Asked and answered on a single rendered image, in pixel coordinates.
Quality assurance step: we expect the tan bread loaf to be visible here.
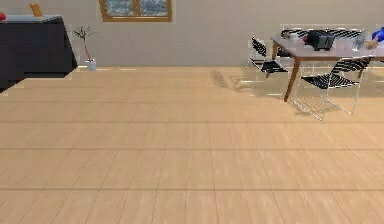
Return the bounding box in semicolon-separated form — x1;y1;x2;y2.
363;39;379;50

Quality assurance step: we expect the black woven metal chair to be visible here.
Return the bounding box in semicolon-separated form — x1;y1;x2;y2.
245;35;290;88
280;27;364;41
293;56;375;122

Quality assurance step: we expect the black toaster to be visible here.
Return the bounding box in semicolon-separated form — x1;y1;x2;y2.
306;29;336;52

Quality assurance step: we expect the blue object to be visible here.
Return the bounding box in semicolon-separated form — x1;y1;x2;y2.
371;26;384;43

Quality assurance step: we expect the clear glass jar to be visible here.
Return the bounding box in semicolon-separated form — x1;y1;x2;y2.
351;30;367;52

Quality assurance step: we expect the wooden framed window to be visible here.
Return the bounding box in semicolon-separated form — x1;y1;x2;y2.
98;0;173;23

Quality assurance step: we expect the brown wooden dining table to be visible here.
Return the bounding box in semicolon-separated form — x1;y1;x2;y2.
269;32;384;103

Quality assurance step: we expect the thin plant in white pot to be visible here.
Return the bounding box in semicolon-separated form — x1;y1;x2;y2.
73;25;98;72

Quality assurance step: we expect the black cabinet with grey top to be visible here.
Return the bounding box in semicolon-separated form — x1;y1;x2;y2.
0;14;79;94

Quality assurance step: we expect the orange wooden block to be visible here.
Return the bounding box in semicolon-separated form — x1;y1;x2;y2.
29;3;44;18

